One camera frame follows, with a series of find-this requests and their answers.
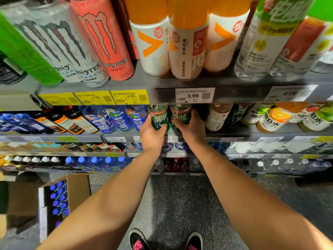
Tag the person's left hand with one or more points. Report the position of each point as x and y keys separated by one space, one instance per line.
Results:
x=151 y=139

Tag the person's right hand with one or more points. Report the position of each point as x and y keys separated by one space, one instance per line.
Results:
x=193 y=134

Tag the person's left thumb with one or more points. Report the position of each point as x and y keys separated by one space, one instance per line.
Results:
x=162 y=129

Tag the person's right thumb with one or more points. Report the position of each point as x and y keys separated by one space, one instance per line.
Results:
x=178 y=123

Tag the green soda bottle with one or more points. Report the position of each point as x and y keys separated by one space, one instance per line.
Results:
x=180 y=113
x=159 y=115

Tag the person's right forearm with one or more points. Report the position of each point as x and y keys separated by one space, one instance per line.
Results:
x=255 y=205

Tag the person's left forearm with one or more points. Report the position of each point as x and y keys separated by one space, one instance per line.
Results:
x=109 y=205

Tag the blue sports drink bottle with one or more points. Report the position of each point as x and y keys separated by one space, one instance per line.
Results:
x=121 y=119
x=100 y=121
x=138 y=117

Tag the white price tag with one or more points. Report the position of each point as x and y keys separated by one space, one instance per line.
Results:
x=288 y=93
x=195 y=95

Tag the brown tea bottle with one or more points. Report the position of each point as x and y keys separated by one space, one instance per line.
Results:
x=217 y=117

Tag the grey metal shelf unit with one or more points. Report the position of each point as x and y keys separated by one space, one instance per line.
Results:
x=161 y=84

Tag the yellow price tag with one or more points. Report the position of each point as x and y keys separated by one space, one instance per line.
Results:
x=95 y=98
x=130 y=97
x=59 y=98

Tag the dark green bottle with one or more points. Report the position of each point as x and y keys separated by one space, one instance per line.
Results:
x=238 y=114

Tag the row of blue-capped bottles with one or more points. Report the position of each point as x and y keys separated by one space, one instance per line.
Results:
x=98 y=162

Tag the orange bottle with white label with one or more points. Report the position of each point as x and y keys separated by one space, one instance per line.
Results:
x=223 y=41
x=152 y=44
x=187 y=49

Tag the green fruit label bottle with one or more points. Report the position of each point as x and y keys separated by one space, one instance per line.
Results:
x=256 y=113

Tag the dark bottle with orange label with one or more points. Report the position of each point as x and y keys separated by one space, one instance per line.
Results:
x=49 y=123
x=66 y=123
x=82 y=122

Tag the row of small mixed packets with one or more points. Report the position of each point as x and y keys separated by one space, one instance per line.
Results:
x=78 y=147

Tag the white energy drink can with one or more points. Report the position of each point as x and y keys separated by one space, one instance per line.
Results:
x=91 y=72
x=44 y=36

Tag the row of white bottles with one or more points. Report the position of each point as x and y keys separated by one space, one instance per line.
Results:
x=270 y=147

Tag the orange fruit label bottle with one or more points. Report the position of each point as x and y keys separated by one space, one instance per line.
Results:
x=275 y=118

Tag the dark red drink can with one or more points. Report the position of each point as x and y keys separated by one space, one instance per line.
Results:
x=130 y=36

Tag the open cardboard box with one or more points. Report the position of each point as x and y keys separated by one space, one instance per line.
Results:
x=78 y=190

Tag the pink energy drink can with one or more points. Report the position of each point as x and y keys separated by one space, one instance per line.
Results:
x=104 y=36

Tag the person's left black shoe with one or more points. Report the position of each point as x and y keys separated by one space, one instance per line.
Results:
x=139 y=240

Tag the person's black shoe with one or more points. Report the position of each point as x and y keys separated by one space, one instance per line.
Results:
x=139 y=240
x=194 y=242

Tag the person's right black shoe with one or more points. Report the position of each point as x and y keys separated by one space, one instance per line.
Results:
x=194 y=242

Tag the clear bottle with green label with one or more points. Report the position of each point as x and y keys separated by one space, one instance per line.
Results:
x=265 y=44

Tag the row of white-capped clear bottles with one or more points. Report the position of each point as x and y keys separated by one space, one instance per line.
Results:
x=294 y=165

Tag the pack of blue-capped water bottles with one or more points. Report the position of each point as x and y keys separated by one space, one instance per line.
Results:
x=59 y=199

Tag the red fruit label bottle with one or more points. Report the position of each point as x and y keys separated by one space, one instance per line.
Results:
x=304 y=113

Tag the row of white-capped dark bottles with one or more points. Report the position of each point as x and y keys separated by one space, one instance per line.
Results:
x=33 y=160

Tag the row of dark blue bottles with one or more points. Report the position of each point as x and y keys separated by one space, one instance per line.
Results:
x=20 y=123

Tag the clear bottle with red label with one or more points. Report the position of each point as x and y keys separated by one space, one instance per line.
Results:
x=299 y=46

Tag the green drink can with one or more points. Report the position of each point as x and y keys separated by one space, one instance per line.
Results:
x=23 y=54

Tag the brown cardboard carton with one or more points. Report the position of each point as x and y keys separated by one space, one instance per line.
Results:
x=18 y=203

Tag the black drink can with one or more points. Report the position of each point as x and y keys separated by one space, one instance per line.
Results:
x=9 y=71

